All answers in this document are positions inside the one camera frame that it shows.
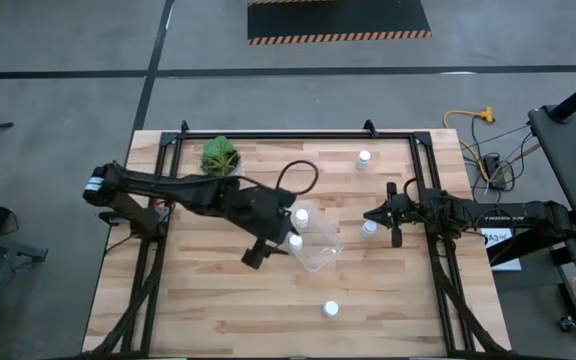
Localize black floor cable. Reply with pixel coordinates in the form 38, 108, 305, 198
467, 115, 544, 197

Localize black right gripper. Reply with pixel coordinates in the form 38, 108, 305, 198
363, 180, 419, 250

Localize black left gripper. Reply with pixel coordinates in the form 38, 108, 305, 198
227, 187, 298, 271

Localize black hazard-striped floor mat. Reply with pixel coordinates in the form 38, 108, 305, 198
246, 0, 433, 47

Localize white paper label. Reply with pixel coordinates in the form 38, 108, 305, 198
480, 228, 523, 272

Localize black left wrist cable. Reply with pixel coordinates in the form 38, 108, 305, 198
275, 159, 319, 196

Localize black aluminium table frame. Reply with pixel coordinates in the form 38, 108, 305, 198
82, 119, 512, 360

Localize black power strip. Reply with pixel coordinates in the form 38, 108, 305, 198
482, 153, 508, 192

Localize green plant in white pot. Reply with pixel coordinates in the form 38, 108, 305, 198
200, 134, 244, 179

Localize yellow extension cord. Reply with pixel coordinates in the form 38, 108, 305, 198
441, 106, 497, 184

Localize clear plastic basket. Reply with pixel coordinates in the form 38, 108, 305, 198
287, 199, 346, 273

